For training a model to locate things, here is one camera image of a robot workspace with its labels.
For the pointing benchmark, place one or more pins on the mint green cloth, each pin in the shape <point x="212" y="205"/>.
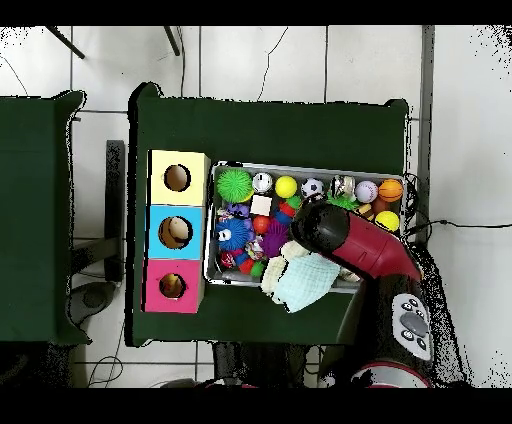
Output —
<point x="306" y="282"/>

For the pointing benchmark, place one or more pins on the wooden box three holes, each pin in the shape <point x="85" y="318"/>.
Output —
<point x="174" y="208"/>

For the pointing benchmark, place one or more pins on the pale wooden cube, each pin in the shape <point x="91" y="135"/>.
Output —
<point x="261" y="206"/>

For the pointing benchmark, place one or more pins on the small silver can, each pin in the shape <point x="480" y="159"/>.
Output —
<point x="262" y="182"/>

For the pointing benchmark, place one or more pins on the purple spiky toy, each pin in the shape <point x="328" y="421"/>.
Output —
<point x="274" y="238"/>

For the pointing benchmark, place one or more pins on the dark blue spiky ball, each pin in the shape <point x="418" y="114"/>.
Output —
<point x="232" y="234"/>

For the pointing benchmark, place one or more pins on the plain green spiky ball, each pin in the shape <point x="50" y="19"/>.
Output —
<point x="234" y="185"/>

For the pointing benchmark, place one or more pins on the yellow ball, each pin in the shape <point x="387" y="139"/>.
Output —
<point x="286" y="186"/>
<point x="387" y="221"/>

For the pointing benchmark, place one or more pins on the black white soccer ball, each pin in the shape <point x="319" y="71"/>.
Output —
<point x="312" y="189"/>

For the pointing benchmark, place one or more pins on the white baseball toy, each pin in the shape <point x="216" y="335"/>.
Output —
<point x="366" y="192"/>

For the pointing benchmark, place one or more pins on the orange basketball toy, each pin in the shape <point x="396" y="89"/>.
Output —
<point x="390" y="190"/>

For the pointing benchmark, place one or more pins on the black flat panel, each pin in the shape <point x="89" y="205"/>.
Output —
<point x="115" y="200"/>

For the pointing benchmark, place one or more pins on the black tripod leg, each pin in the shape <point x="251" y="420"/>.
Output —
<point x="64" y="42"/>
<point x="172" y="40"/>

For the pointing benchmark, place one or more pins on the dark green side table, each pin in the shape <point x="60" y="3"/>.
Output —
<point x="48" y="200"/>

